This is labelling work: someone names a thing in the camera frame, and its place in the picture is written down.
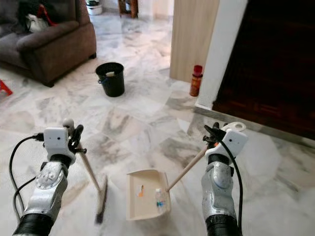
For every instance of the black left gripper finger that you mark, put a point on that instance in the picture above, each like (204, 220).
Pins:
(78, 132)
(73, 136)

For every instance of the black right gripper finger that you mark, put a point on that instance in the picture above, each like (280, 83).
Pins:
(213, 128)
(209, 139)

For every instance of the small clear plastic bottle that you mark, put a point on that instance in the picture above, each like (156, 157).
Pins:
(160, 200)

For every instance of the orange bottle with red cap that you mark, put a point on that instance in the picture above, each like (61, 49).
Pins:
(196, 83)

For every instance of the black plastic bucket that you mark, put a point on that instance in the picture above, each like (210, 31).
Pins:
(110, 83)

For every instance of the red plastic stool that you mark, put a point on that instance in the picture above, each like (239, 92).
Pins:
(5, 87)

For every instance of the dark wooden door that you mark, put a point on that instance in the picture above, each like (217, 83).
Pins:
(270, 64)

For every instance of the dark brown sofa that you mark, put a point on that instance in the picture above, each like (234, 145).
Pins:
(49, 51)

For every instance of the light wooden panel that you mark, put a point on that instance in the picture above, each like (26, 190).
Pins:
(192, 39)

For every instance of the black and white bag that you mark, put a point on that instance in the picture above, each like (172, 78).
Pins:
(37, 22)

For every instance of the white pot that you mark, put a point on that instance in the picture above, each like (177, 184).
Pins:
(93, 7)

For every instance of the brown wooden furniture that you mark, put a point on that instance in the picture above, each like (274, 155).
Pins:
(128, 7)

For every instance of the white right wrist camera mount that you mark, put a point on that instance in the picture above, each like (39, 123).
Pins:
(234, 142)

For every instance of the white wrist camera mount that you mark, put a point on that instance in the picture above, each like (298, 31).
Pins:
(55, 141)
(234, 142)

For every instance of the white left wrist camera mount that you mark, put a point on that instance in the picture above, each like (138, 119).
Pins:
(55, 141)

